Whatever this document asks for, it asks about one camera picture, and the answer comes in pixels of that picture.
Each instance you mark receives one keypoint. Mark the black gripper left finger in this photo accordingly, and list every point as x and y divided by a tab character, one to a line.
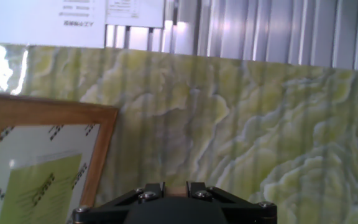
152	189

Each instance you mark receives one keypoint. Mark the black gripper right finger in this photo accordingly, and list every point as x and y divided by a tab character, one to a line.
197	187

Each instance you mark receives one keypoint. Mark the green marble pattern mat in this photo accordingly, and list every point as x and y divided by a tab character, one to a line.
228	124

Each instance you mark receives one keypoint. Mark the paper sheet with printed table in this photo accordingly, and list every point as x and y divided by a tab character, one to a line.
135	14

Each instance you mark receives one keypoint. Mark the wooden picture frame with stand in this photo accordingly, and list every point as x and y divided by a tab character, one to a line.
42	113

